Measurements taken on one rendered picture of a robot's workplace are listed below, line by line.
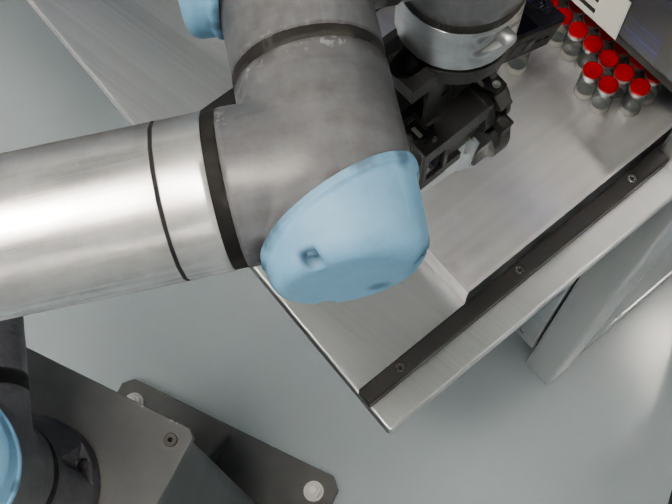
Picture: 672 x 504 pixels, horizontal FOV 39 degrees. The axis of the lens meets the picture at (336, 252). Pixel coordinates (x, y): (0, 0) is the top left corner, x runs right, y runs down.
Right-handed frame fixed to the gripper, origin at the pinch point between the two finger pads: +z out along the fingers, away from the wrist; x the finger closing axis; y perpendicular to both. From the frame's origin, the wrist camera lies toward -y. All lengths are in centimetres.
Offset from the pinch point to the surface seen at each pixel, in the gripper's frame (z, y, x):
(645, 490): 109, -25, 39
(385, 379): 19.4, 13.0, 7.6
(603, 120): 20.9, -23.4, 1.1
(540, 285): 21.2, -5.5, 10.1
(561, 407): 109, -24, 19
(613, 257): 46, -25, 10
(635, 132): 20.8, -24.9, 4.3
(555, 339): 86, -25, 10
